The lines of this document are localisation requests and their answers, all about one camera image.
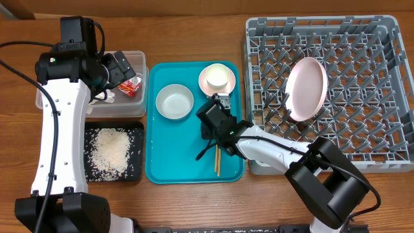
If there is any grey bowl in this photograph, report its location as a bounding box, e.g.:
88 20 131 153
156 84 194 120

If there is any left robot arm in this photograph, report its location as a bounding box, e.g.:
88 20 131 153
15 49 139 232

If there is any teal serving tray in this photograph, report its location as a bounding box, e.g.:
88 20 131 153
145 61 245 184

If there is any pile of rice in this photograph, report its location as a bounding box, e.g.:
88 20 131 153
84 128 145 182

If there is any red snack wrapper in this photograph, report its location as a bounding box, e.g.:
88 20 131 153
118 76 142 97

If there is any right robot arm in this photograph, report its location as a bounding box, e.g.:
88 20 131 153
200 116 375 232

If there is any white tissue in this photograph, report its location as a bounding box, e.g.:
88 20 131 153
87 90 114 115

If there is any white cup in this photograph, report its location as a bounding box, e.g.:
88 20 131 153
206 63 230 88

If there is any grey dishwasher rack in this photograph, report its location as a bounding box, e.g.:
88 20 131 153
243 16 413 173

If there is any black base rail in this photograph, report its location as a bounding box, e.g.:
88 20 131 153
142 225 310 233

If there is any black tray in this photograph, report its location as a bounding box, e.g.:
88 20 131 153
83 120 146 183

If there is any large pink plate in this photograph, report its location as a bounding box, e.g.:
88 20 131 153
285 57 328 122

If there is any clear plastic bin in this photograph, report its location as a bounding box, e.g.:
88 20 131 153
36 50 148 120

